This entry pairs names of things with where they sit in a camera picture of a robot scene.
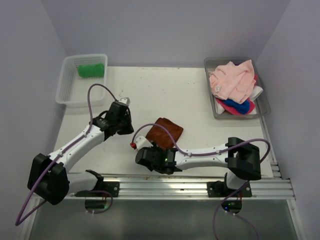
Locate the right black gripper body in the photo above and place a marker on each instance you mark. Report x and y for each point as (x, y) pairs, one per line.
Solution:
(155, 148)

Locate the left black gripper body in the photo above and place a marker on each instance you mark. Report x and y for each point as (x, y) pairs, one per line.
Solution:
(119, 123)

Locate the brown towel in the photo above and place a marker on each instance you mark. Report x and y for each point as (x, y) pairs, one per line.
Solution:
(160, 137)

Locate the green towel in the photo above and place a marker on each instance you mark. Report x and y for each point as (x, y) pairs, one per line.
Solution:
(96, 70)

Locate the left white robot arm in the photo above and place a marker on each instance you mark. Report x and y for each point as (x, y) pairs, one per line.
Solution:
(50, 176)

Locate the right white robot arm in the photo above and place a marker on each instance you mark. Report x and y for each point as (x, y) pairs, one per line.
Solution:
(242, 161)

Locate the white plastic basket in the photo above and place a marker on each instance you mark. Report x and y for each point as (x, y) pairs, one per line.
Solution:
(72, 89)

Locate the blue towel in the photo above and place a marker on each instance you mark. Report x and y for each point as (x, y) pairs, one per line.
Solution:
(242, 108)

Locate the light pink towel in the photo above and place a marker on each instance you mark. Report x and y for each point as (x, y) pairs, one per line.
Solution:
(234, 82)

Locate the grey plastic tray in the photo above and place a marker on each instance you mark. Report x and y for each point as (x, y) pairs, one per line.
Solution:
(262, 106)

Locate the white towel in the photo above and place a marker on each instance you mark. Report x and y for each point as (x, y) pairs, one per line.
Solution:
(220, 107)

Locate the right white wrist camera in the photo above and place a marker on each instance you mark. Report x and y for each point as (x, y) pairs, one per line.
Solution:
(140, 142)

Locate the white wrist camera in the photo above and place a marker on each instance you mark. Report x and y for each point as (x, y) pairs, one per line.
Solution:
(125, 100)
(140, 142)

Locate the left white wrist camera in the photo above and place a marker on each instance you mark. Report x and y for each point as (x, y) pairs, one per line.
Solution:
(125, 100)

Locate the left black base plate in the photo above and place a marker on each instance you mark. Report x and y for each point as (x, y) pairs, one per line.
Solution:
(112, 187)

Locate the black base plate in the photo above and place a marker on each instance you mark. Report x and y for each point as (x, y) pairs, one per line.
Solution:
(218, 189)
(112, 187)

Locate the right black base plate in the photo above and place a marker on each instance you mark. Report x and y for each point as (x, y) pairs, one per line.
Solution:
(218, 189)

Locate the aluminium mounting rail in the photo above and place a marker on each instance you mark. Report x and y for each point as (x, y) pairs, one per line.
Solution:
(143, 187)

